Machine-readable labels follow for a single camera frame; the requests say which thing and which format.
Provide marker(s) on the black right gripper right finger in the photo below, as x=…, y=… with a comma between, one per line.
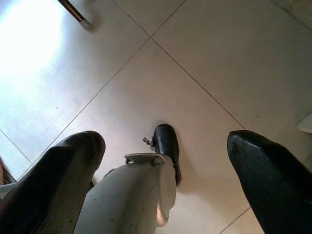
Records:
x=275, y=185

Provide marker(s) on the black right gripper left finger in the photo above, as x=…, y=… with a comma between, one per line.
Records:
x=48, y=190

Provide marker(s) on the brown wooden chair leg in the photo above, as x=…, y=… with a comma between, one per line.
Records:
x=73, y=11

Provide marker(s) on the silver robot right leg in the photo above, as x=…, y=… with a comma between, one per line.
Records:
x=126, y=195

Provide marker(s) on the white plastic object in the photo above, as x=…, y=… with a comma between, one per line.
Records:
x=306, y=125

